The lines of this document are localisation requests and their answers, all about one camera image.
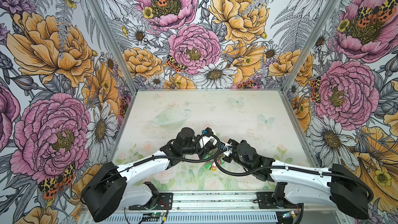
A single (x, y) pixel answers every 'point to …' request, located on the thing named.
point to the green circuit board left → (157, 214)
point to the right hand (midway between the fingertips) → (219, 146)
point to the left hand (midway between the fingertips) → (215, 149)
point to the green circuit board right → (290, 214)
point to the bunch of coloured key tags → (212, 165)
